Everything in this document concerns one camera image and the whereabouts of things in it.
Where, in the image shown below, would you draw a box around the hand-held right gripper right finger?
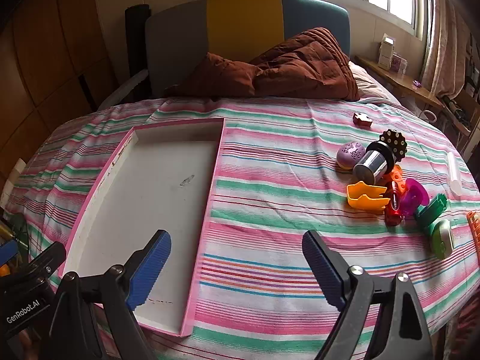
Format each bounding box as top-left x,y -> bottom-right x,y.
302,230 -> 436,360

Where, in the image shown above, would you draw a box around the wooden bedside table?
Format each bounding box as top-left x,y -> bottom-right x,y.
354,55 -> 445,111

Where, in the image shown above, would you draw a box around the purple egg-shaped ball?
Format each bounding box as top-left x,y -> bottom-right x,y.
336,140 -> 366,169

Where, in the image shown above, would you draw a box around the silver cylinder cup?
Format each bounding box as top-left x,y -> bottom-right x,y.
352,140 -> 394,186

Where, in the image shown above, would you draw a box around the green plastic case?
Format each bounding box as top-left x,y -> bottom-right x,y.
414,193 -> 448,229

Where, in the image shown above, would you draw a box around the wooden wardrobe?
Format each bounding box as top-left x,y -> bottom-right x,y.
0,0 -> 128,181

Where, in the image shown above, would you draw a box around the yellow plastic mould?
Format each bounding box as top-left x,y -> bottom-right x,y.
347,181 -> 391,210

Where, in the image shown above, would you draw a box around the beige curtain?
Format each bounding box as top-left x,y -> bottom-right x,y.
420,0 -> 471,98

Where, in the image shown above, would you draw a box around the red transparent tool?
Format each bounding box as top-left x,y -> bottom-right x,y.
384,181 -> 403,226

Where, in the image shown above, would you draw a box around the beige pillow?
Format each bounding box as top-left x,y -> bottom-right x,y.
349,61 -> 398,105

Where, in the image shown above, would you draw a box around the orange plastic rack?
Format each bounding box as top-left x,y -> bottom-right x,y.
467,211 -> 480,256

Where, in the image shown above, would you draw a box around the small purple box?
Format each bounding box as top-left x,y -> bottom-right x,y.
391,54 -> 409,75

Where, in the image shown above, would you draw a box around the brown quilt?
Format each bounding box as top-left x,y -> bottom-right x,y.
165,27 -> 361,102

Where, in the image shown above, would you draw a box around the stool with clutter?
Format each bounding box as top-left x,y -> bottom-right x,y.
442,95 -> 473,136

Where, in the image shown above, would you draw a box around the white carton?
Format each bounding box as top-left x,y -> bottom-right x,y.
378,33 -> 397,70

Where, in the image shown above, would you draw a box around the pink tray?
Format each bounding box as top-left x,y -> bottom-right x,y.
58,117 -> 226,337

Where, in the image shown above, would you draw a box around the magenta flanged cup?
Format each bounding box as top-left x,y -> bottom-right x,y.
399,178 -> 430,216

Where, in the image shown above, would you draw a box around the orange linking cubes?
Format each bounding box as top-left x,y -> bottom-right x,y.
384,165 -> 407,196

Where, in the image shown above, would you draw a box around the translucent white tube case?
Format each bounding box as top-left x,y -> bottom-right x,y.
446,150 -> 464,196

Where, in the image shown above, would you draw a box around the blue yellow grey headboard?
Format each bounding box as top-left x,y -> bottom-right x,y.
144,0 -> 351,98

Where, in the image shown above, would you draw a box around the striped bed sheet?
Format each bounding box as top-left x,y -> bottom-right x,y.
2,95 -> 480,360

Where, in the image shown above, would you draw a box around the brown studded massager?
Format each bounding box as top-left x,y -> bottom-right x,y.
378,128 -> 409,160

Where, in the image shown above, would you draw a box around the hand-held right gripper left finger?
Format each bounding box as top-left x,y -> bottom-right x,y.
39,229 -> 172,360

